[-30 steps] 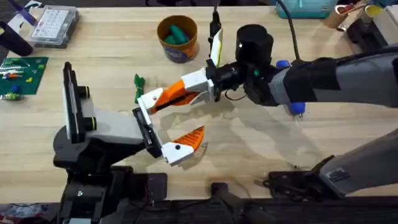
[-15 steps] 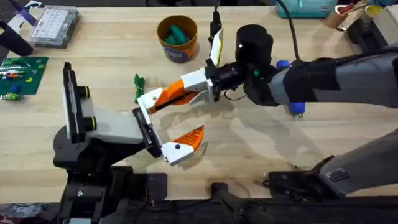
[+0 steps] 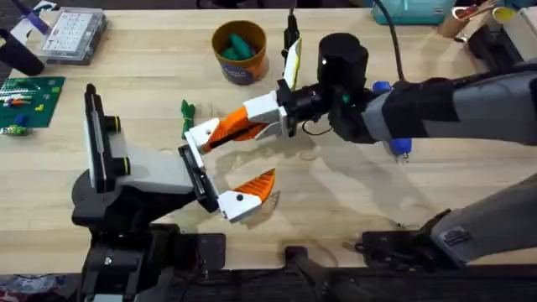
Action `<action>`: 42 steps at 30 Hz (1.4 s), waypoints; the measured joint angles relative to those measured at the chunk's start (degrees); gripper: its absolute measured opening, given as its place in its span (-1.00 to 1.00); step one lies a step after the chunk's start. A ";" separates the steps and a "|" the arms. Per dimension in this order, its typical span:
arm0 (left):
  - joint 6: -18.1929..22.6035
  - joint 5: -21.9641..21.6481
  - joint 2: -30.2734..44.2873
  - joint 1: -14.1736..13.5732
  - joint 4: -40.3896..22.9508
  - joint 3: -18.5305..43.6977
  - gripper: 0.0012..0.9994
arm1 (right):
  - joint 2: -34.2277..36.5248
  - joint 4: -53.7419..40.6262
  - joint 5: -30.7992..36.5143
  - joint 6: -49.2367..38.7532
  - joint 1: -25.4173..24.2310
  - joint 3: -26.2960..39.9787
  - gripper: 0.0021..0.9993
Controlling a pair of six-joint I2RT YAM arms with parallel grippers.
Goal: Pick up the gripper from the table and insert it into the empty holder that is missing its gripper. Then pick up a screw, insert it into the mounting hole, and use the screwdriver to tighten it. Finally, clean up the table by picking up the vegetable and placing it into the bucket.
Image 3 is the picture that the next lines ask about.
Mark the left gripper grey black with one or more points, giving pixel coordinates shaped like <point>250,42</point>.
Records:
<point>159,176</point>

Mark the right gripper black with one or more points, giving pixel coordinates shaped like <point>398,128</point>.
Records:
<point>342,63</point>

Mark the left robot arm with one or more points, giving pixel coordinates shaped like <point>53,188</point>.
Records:
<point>126,268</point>

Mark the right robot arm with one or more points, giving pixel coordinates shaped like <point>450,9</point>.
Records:
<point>482,105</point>

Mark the green toy vegetable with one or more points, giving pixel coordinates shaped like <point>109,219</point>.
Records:
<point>188,117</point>

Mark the right wrist flat plate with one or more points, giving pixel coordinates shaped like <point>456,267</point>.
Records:
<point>293,67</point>

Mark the brown tub with green toys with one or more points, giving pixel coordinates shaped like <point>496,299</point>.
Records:
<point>245,63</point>

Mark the left wrist black flat plate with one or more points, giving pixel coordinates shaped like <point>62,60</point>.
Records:
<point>96,138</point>

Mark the teal box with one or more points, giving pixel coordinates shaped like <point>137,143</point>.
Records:
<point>413,11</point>

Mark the clear plastic parts box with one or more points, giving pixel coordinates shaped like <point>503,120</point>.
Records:
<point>73,35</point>

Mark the green board with toy blocks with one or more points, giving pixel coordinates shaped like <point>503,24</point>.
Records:
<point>29,100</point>

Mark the cardboard tube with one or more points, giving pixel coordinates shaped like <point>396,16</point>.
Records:
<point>461,21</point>

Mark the white card with purple strip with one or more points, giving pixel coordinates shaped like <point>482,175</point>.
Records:
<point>31,21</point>

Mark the pale cardboard box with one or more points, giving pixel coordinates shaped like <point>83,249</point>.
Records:
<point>522,35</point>

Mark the black rail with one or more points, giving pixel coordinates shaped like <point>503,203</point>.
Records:
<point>419,285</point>

